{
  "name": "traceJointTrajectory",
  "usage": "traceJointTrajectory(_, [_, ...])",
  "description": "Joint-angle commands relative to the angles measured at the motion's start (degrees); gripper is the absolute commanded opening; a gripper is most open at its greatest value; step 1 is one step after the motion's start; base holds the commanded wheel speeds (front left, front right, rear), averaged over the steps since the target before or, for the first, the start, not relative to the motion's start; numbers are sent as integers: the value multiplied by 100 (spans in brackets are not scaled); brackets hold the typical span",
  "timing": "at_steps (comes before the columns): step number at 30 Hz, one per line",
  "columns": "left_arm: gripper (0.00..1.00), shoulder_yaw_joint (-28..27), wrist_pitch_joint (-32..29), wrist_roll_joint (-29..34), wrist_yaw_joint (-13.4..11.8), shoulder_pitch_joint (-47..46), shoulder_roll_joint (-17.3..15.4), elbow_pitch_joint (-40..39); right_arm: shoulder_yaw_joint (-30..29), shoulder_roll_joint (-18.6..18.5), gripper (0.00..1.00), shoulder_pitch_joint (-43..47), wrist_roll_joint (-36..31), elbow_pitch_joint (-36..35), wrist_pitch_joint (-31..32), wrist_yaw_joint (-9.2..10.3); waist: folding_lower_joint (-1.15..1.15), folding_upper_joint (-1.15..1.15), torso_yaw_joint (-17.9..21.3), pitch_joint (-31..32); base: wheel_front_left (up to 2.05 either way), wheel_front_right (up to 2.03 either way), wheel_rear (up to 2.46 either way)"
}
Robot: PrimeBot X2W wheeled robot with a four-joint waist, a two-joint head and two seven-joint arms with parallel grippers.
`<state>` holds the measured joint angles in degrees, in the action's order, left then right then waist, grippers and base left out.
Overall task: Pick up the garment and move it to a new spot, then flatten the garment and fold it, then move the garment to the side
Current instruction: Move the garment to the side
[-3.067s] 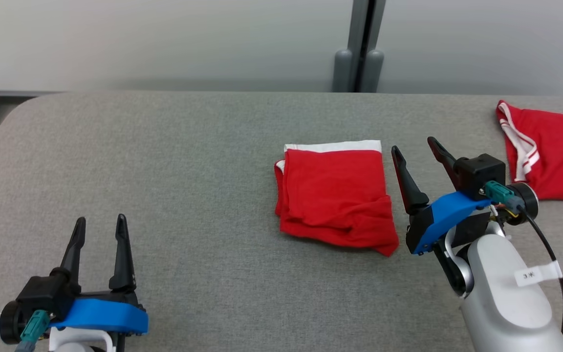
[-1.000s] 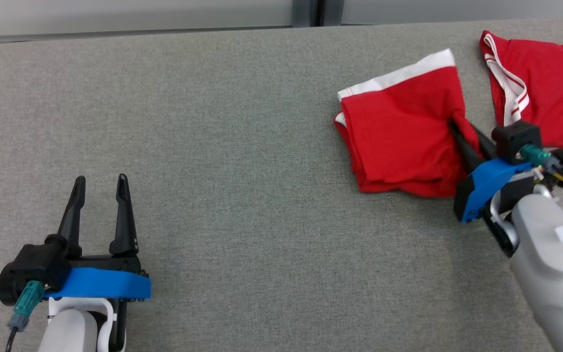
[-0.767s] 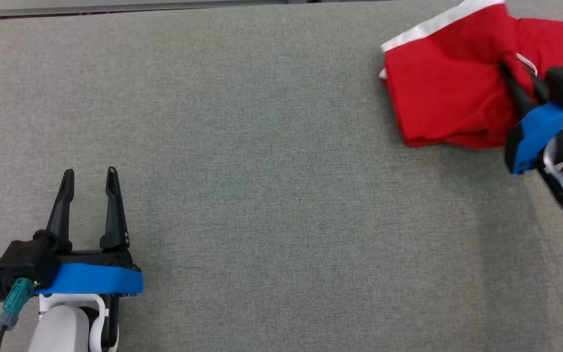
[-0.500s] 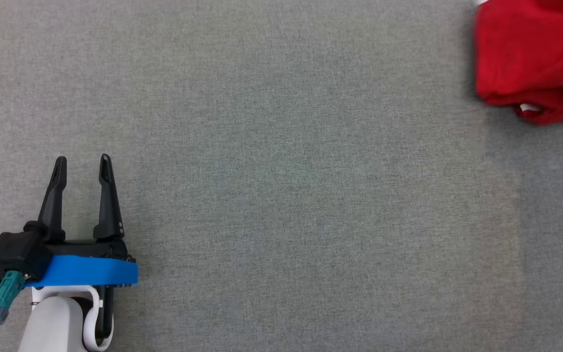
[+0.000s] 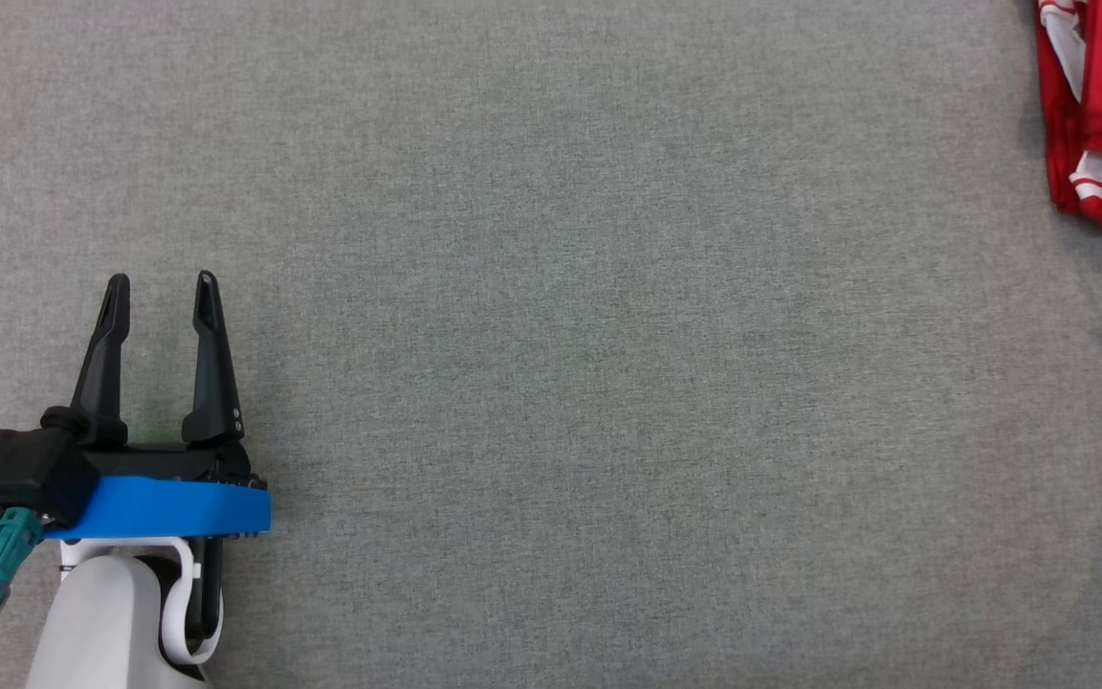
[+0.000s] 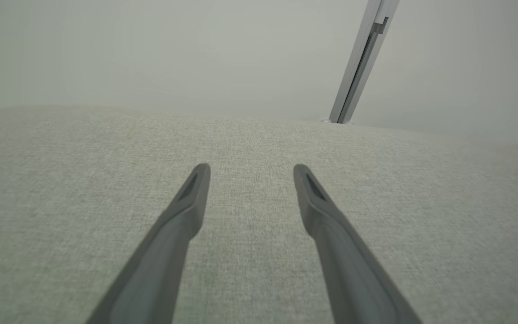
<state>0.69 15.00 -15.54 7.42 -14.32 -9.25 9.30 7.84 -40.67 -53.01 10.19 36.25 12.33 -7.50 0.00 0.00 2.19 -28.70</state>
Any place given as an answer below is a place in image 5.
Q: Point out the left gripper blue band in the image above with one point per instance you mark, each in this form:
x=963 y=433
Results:
x=168 y=507

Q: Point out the red white basketball jersey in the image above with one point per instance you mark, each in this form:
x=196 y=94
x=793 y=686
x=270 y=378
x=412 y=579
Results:
x=1053 y=124

